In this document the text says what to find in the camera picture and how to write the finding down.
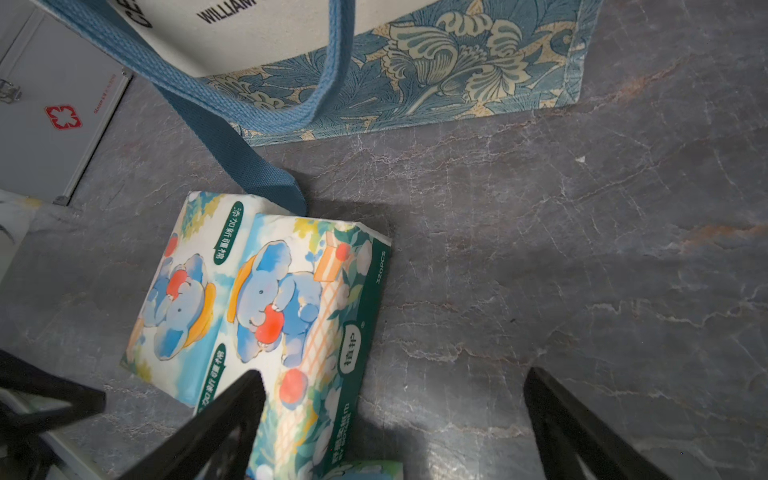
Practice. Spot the blue tissue pack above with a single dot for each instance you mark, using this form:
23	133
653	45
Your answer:
367	470

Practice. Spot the cream canvas tote bag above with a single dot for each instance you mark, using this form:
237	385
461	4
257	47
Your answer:
243	74

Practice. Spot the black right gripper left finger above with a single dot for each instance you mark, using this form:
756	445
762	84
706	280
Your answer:
216	443

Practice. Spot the elephant tissue pack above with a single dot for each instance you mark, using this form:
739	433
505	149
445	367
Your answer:
300	309
172	341

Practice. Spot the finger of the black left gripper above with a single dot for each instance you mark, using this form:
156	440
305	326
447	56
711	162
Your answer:
76	402

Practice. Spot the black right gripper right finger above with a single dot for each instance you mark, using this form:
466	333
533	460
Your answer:
571	439

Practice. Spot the grey metal box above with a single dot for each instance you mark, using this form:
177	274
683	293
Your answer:
58	95

